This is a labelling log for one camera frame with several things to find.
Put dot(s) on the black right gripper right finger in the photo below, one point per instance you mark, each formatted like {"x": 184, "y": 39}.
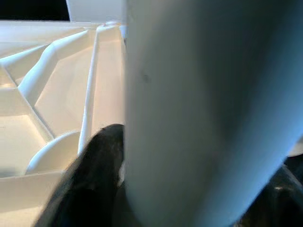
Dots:
{"x": 284, "y": 205}

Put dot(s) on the white plastic table leg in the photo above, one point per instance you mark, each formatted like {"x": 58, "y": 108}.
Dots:
{"x": 201, "y": 106}

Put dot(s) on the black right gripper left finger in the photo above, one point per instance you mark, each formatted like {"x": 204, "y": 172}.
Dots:
{"x": 94, "y": 184}

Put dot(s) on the white plastic table top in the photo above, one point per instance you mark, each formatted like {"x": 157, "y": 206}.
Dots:
{"x": 59, "y": 94}

